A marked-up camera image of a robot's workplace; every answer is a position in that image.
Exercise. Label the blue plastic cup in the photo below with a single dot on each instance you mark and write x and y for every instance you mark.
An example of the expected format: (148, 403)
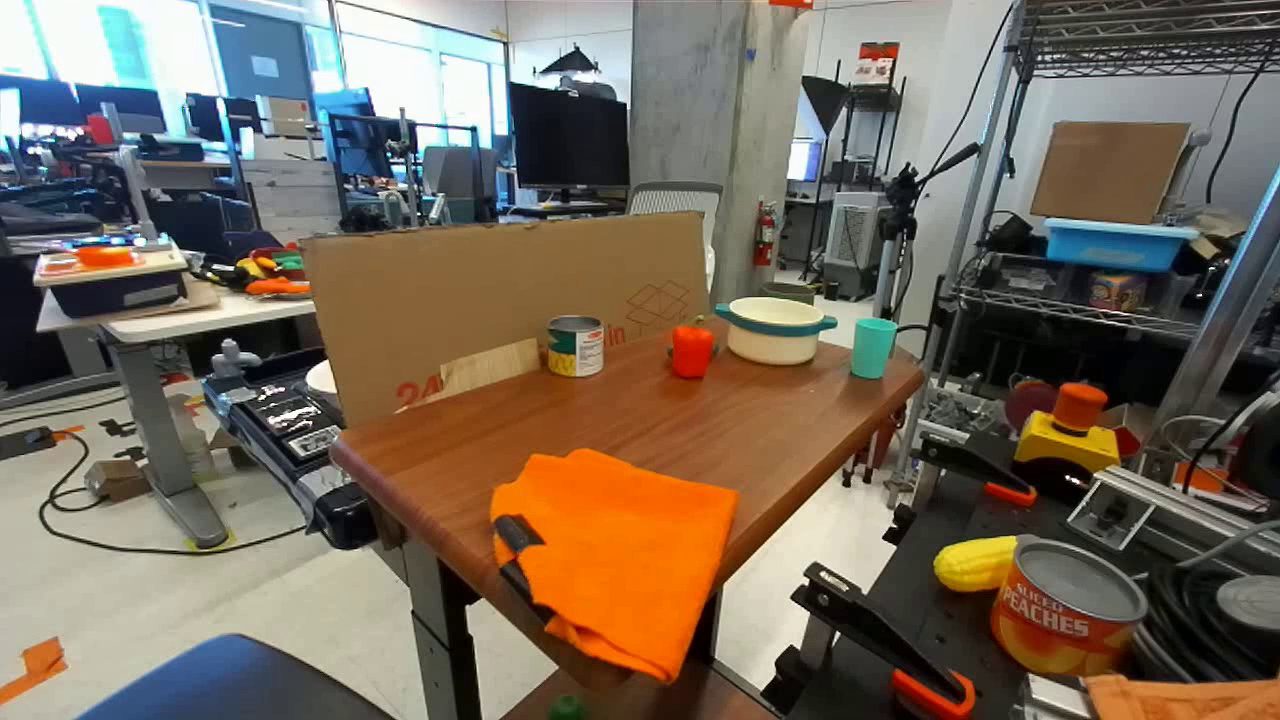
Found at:
(875, 344)

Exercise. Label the orange toy pepper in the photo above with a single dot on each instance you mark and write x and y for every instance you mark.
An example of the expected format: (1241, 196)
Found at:
(690, 351)

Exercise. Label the small tin can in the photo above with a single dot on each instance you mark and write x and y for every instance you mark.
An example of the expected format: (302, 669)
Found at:
(576, 344)

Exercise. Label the red fire extinguisher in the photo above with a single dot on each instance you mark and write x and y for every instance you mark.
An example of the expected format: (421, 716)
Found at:
(762, 234)

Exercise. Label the orange folded cloth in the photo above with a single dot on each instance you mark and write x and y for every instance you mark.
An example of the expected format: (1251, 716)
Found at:
(619, 558)

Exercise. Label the black computer monitor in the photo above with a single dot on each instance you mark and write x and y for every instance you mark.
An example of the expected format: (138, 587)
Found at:
(568, 138)

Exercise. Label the cardboard panel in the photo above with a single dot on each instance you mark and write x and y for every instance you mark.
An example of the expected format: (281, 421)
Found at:
(397, 308)

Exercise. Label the black orange clamp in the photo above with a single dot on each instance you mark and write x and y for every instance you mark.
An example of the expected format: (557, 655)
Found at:
(836, 610)
(990, 464)

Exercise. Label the yellow emergency stop button box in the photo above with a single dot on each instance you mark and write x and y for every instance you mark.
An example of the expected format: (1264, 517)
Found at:
(1071, 428)

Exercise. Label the blue plastic bin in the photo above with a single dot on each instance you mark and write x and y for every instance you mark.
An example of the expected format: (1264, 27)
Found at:
(1112, 247)

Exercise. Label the white adjustable desk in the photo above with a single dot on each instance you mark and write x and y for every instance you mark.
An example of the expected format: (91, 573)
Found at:
(134, 341)

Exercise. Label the orange labelled tin can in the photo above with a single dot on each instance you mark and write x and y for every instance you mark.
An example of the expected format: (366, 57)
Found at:
(1067, 610)

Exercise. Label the brown cardboard sheet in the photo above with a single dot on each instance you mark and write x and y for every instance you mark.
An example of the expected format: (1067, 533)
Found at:
(1109, 171)

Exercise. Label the orange towel on stand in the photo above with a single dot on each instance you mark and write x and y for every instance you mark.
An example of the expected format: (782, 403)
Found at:
(1118, 699)

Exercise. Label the white pot with teal handles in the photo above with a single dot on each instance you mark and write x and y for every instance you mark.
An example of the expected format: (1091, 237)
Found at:
(773, 329)

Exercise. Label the black camera on tripod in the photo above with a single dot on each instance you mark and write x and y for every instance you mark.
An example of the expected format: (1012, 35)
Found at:
(898, 231)

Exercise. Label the metal wire shelf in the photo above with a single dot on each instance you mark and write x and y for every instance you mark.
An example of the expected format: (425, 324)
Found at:
(1124, 48)

